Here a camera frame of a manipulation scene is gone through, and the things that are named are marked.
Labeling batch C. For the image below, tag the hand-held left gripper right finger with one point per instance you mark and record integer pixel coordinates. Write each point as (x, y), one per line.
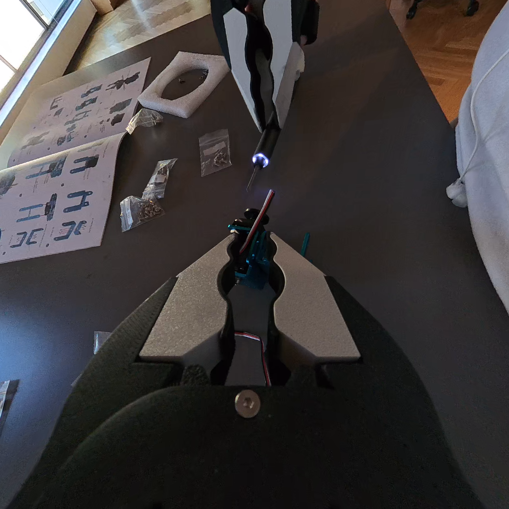
(318, 318)

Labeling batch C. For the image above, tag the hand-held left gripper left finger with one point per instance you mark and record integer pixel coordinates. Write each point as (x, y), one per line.
(187, 318)

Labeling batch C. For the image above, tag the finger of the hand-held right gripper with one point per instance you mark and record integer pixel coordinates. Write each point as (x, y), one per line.
(236, 51)
(286, 59)

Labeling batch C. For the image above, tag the black screwdriver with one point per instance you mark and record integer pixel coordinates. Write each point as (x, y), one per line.
(267, 139)

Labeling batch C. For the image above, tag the servo with blue bracket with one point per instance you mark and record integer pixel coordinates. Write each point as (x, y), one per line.
(254, 266)

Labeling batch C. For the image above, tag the dark grey desk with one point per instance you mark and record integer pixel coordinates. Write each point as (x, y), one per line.
(358, 199)

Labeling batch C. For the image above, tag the person's right hand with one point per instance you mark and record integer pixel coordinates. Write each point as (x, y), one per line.
(303, 39)

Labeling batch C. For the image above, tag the white foam piece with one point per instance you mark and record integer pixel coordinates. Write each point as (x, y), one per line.
(159, 95)

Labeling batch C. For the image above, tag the clear plastic screw bag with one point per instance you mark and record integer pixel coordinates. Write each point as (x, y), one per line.
(7, 401)
(214, 153)
(143, 119)
(99, 340)
(159, 179)

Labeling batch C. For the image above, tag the black office chair base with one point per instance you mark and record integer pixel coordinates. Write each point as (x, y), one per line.
(411, 7)

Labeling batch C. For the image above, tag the clear bag of metal nuts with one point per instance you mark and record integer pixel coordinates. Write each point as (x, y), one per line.
(141, 212)

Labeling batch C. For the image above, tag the cardboard box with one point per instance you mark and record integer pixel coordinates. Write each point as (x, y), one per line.
(105, 4)

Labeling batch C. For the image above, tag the instruction booklet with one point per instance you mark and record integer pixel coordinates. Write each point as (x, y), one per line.
(59, 179)

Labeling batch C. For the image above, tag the large window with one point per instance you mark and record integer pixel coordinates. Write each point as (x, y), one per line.
(16, 31)

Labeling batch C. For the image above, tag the person's white top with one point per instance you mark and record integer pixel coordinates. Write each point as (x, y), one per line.
(485, 159)

